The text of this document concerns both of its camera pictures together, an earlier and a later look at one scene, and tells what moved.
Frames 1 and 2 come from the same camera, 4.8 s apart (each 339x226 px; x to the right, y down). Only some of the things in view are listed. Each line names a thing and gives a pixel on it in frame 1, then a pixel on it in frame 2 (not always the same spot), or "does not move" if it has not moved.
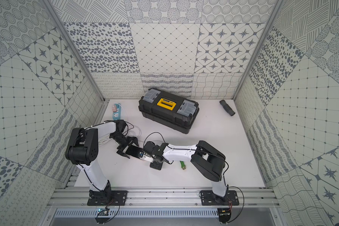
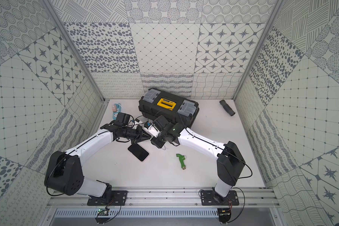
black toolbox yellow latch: (176, 114) does not move
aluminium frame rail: (165, 197) does not move
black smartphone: (136, 151) does not move
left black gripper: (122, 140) → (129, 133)
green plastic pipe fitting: (183, 166) does not move
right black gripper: (155, 166) → (155, 141)
